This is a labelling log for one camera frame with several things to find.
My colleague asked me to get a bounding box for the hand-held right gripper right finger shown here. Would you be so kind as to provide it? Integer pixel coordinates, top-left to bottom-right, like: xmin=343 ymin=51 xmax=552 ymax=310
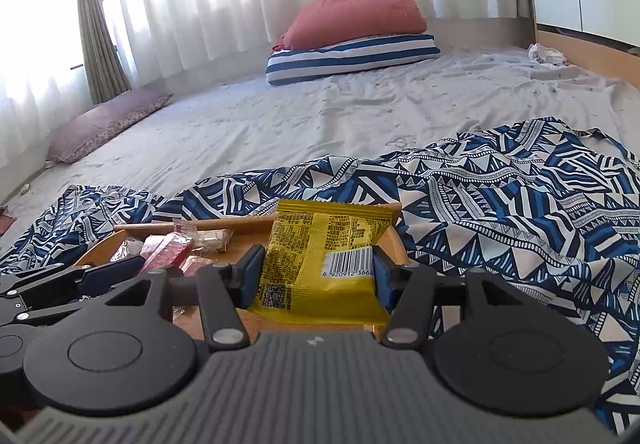
xmin=372 ymin=246 xmax=503 ymax=351

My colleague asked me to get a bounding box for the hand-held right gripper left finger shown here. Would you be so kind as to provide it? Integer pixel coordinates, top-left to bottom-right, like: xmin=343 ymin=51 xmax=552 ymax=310
xmin=102 ymin=245 xmax=267 ymax=352

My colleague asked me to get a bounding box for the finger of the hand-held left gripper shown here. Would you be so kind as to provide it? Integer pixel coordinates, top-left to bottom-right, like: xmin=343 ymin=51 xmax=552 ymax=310
xmin=0 ymin=255 xmax=147 ymax=327

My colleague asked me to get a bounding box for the white and pink snack packet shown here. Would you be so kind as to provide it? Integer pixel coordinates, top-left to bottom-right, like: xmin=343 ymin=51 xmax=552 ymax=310
xmin=110 ymin=236 xmax=147 ymax=263

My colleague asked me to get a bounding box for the wooden tray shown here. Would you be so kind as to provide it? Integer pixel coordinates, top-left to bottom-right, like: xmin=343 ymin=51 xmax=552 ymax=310
xmin=75 ymin=203 xmax=417 ymax=341

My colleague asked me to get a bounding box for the clear cream snack packet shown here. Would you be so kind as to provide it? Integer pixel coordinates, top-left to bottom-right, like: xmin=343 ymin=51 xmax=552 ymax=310
xmin=192 ymin=229 xmax=236 ymax=253

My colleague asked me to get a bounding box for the red and green snack packet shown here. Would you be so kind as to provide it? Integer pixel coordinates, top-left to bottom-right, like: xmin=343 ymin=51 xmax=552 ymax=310
xmin=139 ymin=233 xmax=194 ymax=275

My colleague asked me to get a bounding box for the small pink snack packet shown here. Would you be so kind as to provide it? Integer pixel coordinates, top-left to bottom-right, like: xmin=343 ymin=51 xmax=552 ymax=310
xmin=179 ymin=256 xmax=217 ymax=275

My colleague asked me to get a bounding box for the yellow snack packet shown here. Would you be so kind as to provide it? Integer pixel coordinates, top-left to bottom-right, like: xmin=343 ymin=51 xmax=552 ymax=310
xmin=247 ymin=199 xmax=404 ymax=327

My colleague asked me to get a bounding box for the blue patterned cloth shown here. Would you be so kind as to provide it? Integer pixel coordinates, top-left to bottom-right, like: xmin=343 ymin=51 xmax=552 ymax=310
xmin=0 ymin=118 xmax=640 ymax=441

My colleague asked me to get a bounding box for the mauve pillow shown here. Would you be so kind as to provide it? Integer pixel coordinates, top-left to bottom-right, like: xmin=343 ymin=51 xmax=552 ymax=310
xmin=46 ymin=91 xmax=174 ymax=166

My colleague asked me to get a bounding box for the grey bed sheet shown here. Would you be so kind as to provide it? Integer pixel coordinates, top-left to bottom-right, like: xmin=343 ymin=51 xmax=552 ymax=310
xmin=0 ymin=46 xmax=640 ymax=227

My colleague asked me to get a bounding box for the blue striped pillow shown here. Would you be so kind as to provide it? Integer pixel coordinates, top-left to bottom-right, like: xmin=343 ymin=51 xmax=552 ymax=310
xmin=265 ymin=34 xmax=442 ymax=87

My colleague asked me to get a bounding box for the pink pillow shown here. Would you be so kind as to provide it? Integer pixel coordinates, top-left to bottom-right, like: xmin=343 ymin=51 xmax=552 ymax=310
xmin=272 ymin=0 xmax=429 ymax=52

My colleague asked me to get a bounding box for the white crumpled item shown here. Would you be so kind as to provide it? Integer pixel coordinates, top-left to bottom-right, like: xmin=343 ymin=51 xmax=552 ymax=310
xmin=527 ymin=42 xmax=569 ymax=70

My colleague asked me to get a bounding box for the wooden bed frame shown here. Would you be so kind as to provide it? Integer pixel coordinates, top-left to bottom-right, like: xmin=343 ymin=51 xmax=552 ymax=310
xmin=535 ymin=22 xmax=640 ymax=78

